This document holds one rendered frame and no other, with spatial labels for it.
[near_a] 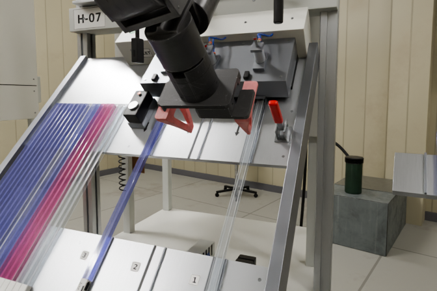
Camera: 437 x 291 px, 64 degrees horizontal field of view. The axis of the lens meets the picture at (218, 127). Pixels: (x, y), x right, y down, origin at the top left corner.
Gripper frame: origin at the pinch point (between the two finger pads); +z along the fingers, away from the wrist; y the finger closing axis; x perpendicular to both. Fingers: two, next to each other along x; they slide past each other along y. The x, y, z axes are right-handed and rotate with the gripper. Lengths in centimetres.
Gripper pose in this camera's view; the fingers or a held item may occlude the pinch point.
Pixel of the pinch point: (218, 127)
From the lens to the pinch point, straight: 53.5
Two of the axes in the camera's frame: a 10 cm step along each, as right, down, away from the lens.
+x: -2.4, 8.0, -5.4
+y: -9.3, -0.2, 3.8
